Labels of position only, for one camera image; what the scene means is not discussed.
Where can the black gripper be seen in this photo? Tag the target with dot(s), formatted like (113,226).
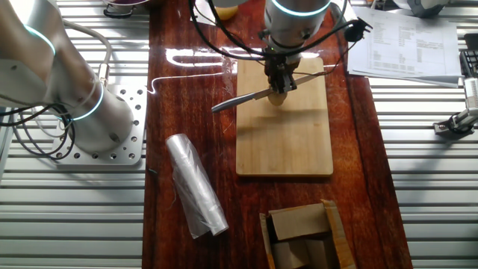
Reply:
(281,65)

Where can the metal camera mount clamp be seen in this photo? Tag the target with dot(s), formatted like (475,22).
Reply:
(457,125)

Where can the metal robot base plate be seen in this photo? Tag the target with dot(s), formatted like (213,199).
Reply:
(130,149)

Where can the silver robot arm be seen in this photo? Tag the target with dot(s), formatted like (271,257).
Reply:
(37,56)

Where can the grey exterior camera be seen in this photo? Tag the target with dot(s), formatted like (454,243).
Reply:
(471,93)

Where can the printed white paper stack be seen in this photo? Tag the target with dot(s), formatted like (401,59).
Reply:
(429,56)

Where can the open cardboard box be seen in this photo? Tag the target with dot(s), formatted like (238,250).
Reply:
(298,224)

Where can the small yellow potato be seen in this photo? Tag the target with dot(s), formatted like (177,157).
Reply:
(278,100)
(228,13)

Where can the steel cooking pot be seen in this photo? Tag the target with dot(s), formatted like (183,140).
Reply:
(119,5)

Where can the clear plastic bag roll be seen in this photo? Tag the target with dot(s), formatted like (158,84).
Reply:
(196,187)

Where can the bamboo cutting board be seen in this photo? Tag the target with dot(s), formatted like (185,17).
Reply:
(284,149)

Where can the steel cleaver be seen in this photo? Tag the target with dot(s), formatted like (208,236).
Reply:
(203,16)

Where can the steel chef knife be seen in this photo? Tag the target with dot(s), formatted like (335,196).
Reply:
(231,104)

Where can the black keyboard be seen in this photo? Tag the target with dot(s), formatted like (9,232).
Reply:
(471,63)

